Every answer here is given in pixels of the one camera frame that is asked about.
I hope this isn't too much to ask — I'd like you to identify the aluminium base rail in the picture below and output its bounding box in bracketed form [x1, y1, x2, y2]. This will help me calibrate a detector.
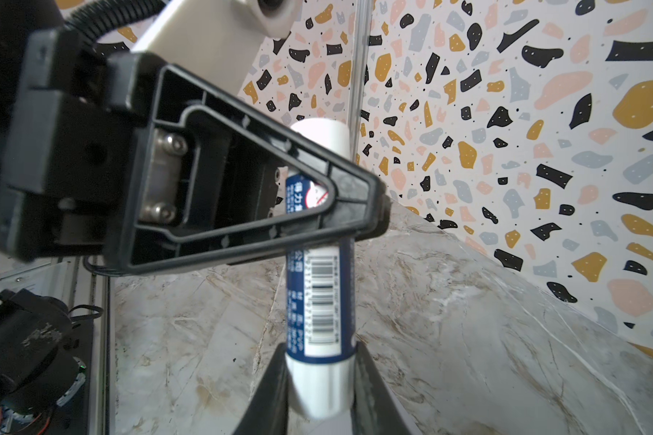
[54, 257, 116, 434]

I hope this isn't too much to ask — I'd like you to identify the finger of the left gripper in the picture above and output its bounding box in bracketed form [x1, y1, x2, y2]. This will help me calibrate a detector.
[103, 53, 388, 275]

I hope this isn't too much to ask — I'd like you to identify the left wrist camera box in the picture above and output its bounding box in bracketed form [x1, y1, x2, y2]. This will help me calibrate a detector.
[132, 0, 302, 94]

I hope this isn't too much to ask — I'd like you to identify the black corrugated cable conduit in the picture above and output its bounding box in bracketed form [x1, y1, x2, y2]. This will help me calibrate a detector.
[62, 0, 167, 45]

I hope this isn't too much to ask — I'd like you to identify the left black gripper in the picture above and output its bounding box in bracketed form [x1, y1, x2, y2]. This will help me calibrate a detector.
[0, 28, 158, 262]

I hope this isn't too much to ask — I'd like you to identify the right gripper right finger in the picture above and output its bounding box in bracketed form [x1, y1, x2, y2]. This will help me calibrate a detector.
[351, 342, 411, 435]

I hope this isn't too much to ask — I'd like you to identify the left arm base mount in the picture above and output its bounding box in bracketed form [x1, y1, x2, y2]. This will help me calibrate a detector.
[0, 289, 103, 434]

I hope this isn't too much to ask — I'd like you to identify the blue white glue stick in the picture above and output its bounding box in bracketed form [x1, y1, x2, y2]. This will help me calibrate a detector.
[284, 118, 358, 421]

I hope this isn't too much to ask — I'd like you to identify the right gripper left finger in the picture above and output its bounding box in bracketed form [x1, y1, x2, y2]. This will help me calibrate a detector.
[233, 343, 289, 435]

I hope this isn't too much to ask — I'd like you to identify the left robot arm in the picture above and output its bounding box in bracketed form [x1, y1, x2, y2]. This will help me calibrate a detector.
[0, 1, 391, 275]

